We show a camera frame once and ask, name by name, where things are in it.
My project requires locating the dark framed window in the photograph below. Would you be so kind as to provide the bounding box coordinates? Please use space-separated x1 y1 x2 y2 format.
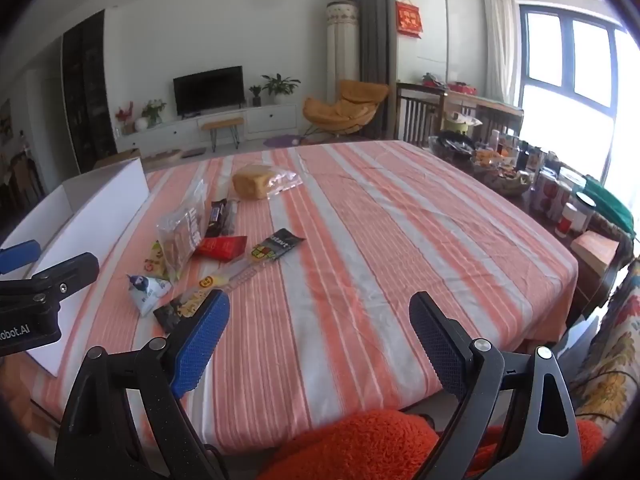
517 4 640 201

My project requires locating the white curtain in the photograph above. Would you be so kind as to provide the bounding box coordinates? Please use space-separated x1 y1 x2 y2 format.
482 0 523 108

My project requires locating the black green snack packet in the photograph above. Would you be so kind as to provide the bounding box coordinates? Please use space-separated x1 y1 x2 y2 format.
250 228 306 262

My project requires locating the red snack packet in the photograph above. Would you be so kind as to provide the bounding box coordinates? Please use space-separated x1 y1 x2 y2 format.
194 235 249 262

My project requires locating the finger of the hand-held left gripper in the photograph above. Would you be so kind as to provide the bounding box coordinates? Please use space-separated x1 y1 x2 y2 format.
0 240 42 276
0 253 100 307

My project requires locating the green flower bouquet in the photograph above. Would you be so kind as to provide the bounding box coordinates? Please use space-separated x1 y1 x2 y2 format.
141 99 167 128

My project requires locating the woven snack basket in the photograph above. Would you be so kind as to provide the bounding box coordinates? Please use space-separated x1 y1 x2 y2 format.
470 147 536 196

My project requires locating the brown cardboard box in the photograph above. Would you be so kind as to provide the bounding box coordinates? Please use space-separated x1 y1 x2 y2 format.
94 147 142 170

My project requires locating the white cardboard box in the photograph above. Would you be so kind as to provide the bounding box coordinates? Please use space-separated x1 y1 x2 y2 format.
0 156 149 377

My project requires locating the orange fluffy garment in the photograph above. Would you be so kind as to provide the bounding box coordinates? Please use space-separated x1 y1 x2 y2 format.
257 409 606 480

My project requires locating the red wall calendar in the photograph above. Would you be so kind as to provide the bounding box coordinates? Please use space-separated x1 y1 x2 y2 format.
395 0 425 38

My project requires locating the black yellow snack packet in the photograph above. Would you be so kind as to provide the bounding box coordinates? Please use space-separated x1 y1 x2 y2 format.
152 287 216 333

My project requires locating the white blue triangular packet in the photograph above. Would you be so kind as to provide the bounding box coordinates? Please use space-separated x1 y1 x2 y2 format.
126 274 172 317

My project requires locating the large potted plant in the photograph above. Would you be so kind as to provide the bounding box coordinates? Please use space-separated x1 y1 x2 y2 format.
261 73 302 106

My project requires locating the tan scratching board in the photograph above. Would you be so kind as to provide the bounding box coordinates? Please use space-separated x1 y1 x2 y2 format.
142 147 208 162

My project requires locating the wooden bench with metal legs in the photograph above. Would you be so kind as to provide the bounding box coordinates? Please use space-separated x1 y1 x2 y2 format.
201 117 246 152

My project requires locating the long yellow clear packet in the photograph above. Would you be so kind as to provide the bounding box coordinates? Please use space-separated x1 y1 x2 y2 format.
186 258 273 297

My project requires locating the dark snack bowl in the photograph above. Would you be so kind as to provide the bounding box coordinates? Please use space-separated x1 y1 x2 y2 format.
427 130 476 163

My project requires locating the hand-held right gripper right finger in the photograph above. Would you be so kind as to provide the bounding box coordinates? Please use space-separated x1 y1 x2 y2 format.
409 291 583 480

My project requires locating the clear bread packet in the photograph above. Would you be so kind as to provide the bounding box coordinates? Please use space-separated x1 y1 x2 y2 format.
231 162 303 202

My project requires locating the clear brown cracker packet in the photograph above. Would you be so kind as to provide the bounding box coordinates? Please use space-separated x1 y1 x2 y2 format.
156 179 210 283

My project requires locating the floral cushion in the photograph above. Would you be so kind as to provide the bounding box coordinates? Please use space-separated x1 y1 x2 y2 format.
570 260 640 426

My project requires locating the wooden slatted chair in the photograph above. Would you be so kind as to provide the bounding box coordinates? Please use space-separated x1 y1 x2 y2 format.
395 82 448 148

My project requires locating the green cloth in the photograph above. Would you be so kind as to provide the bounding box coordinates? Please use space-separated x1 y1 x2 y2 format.
582 175 636 233

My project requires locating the orange striped tablecloth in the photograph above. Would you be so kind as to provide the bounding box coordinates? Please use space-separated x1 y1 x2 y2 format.
30 139 580 456

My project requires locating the black television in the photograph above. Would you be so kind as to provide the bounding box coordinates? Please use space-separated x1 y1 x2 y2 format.
173 65 246 117

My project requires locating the tan flat box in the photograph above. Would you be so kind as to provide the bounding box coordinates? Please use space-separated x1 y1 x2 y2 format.
570 230 621 276

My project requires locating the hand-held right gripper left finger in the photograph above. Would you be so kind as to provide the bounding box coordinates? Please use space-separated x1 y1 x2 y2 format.
54 289 232 480

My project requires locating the light green plastic container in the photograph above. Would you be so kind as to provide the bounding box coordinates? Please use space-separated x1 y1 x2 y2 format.
442 112 483 136

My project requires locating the dark glass cabinet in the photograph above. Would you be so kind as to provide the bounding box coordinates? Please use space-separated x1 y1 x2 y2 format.
61 10 118 173

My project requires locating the row of red white cans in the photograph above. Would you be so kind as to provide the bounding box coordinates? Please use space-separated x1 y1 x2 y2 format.
530 167 598 238

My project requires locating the white television cabinet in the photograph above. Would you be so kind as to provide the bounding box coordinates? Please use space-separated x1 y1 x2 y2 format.
116 102 301 153

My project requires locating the grey curtain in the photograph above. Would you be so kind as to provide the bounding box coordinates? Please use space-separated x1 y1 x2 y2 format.
346 0 397 141

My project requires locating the dark chocolate bar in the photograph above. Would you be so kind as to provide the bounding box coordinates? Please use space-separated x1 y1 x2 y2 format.
204 199 230 239

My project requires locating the orange lounge chair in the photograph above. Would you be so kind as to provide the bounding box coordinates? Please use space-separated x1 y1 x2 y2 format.
300 79 391 140

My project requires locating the covered tower air conditioner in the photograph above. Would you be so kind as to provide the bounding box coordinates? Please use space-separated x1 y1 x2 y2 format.
326 1 361 103

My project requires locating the yellow green snack packet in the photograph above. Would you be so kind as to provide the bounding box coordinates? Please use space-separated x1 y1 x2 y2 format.
148 240 171 281

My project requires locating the red flower arrangement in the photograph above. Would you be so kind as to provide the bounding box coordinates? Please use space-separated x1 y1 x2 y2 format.
115 101 135 136

